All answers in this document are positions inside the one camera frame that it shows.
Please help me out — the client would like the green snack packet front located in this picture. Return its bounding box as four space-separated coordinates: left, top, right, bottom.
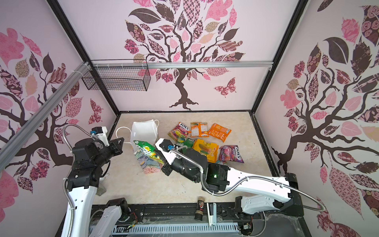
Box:
133 140 164 165

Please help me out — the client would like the green snack packet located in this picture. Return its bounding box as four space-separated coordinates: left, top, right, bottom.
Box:
177 137 195 148
133 140 164 165

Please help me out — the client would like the floral paper gift bag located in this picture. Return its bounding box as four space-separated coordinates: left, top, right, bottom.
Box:
115 119 164 174

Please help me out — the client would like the pink Fox's candy packet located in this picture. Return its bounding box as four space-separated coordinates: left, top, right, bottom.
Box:
219 145 244 164

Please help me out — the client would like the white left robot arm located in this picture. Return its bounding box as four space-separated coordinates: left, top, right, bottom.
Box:
61 124 131 237

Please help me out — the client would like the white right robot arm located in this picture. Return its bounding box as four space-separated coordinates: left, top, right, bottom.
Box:
157 145 326 217

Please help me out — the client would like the green snack packet middle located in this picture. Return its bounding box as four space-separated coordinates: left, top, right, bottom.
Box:
177 137 195 148

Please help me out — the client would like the yellow-pink Fox's candy packet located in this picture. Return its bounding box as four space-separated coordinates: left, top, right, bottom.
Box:
168 122 190 141

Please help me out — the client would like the yellow snack packet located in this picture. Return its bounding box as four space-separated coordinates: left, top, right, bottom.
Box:
192 139 219 163

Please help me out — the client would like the small orange snack packet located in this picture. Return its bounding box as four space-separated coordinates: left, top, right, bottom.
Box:
190 122 209 137

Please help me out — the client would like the orange snack packet right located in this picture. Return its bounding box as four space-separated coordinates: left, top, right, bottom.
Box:
208 123 232 142

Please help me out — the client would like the brown cylindrical bottle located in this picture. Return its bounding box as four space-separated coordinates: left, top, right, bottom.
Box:
194 197 205 221

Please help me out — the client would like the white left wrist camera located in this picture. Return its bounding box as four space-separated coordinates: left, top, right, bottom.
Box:
90 126 109 147

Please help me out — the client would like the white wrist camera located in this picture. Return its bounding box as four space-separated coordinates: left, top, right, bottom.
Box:
155 138 176 165
90 126 109 147

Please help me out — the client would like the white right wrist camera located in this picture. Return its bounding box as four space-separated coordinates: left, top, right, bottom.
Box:
155 138 176 165

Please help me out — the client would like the white clip bracket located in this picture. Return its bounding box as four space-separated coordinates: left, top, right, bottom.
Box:
206 202 217 227

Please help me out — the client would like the black wire basket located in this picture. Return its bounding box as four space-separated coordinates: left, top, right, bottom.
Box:
82 59 151 91

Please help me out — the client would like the grey slotted cable duct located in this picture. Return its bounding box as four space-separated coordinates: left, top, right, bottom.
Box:
111 223 239 236

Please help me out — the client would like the aluminium rail back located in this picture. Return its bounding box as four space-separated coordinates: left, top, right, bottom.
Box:
92 61 273 69

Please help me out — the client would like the aluminium rail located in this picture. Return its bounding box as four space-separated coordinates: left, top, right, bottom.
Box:
1 62 90 170
92 61 273 69

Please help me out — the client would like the aluminium rail left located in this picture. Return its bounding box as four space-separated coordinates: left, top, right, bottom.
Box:
1 62 90 170

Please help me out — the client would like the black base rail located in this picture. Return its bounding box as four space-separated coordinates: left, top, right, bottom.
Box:
56 200 311 237

